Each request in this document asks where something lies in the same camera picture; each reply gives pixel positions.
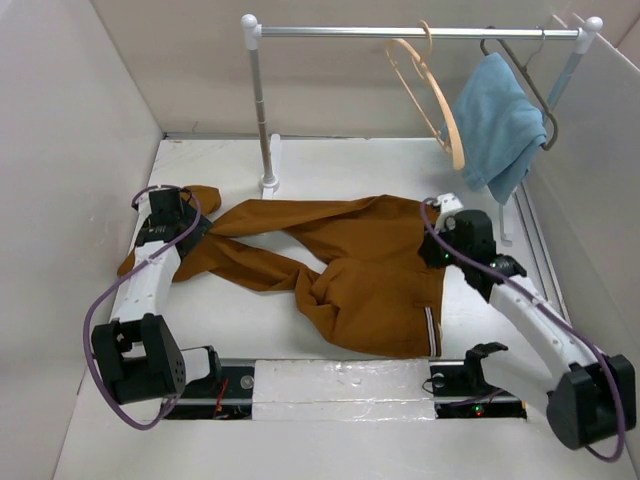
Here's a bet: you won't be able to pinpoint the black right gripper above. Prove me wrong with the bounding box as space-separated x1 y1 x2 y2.
417 218 471 270

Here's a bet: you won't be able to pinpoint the brown trousers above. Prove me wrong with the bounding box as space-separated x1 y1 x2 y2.
116 184 446 359

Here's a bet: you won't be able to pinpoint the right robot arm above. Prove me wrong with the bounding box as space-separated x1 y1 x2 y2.
420 205 637 463

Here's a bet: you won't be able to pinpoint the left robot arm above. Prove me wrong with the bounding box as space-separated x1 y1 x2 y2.
90 186 224 405

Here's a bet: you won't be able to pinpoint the grey hanger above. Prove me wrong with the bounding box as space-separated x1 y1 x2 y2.
497 39 559 152

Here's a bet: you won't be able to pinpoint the beige wooden hanger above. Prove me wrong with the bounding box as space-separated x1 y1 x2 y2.
385 19 466 171

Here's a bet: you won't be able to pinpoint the light blue towel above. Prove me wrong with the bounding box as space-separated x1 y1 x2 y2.
452 52 547 205

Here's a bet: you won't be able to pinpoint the white metal clothes rack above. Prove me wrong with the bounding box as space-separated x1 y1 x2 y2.
240 14 605 246

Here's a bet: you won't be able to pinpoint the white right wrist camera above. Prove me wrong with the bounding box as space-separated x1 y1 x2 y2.
431 193 464 233

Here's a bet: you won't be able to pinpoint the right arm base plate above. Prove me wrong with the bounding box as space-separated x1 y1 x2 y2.
422 342 528 420

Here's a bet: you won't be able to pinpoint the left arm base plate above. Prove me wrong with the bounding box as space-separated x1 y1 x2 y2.
165 359 256 421

